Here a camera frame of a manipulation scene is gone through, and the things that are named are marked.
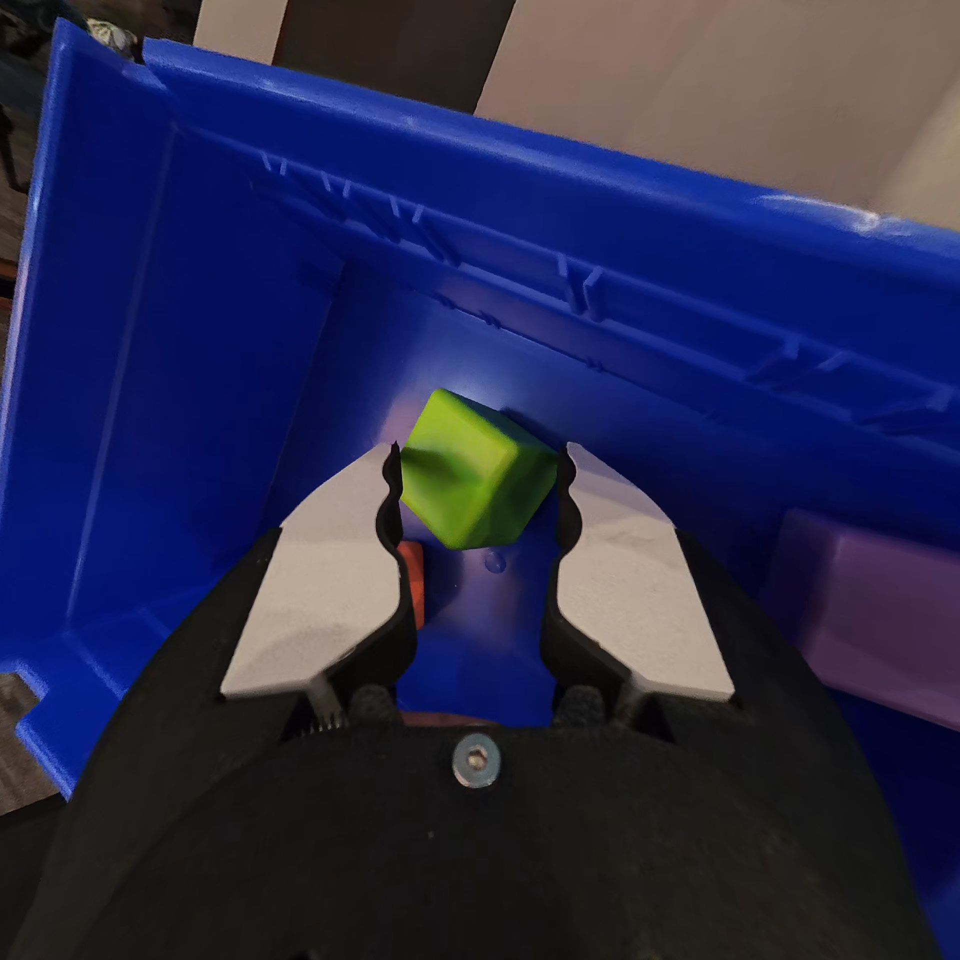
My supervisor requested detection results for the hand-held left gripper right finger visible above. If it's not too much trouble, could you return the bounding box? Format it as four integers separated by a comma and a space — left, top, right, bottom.
540, 441, 736, 725

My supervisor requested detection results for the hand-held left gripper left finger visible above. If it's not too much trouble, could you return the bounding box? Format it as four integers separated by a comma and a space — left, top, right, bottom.
219, 441, 419, 721

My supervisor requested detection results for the orange cube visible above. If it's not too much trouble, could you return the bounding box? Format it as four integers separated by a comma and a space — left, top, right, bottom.
396, 541, 427, 630

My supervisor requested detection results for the green cube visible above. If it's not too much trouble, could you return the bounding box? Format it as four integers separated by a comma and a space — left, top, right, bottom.
399, 387, 560, 550

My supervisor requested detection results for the blue plastic bin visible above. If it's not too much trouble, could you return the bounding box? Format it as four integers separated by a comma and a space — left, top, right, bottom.
0, 16, 960, 960

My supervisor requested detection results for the purple cube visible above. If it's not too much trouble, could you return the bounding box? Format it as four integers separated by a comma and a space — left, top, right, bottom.
761, 508, 960, 732

